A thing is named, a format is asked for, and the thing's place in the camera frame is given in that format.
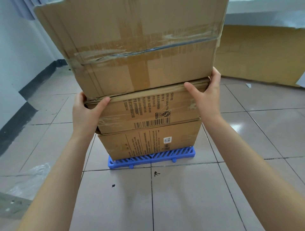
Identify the large taped cardboard box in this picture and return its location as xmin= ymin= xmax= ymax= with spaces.
xmin=33 ymin=0 xmax=230 ymax=100

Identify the blue plastic pallet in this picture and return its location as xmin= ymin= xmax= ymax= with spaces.
xmin=108 ymin=146 xmax=197 ymax=169

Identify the person's left hand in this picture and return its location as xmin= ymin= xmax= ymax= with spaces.
xmin=72 ymin=92 xmax=111 ymax=141

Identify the person's right hand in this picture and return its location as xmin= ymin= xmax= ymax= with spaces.
xmin=184 ymin=67 xmax=224 ymax=125

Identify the clear plastic sheet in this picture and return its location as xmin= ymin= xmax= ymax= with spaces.
xmin=6 ymin=162 xmax=51 ymax=200

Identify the person's left forearm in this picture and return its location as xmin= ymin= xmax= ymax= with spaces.
xmin=17 ymin=133 xmax=96 ymax=231

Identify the cardboard box with barcode print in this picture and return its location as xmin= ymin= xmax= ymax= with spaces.
xmin=85 ymin=77 xmax=211 ymax=134

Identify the person's right forearm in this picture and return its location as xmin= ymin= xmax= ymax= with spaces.
xmin=202 ymin=114 xmax=305 ymax=231

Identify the flat cardboard sheet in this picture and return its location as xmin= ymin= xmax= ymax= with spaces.
xmin=214 ymin=24 xmax=305 ymax=87

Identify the cardboard box with white label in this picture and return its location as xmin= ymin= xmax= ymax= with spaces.
xmin=95 ymin=117 xmax=202 ymax=161

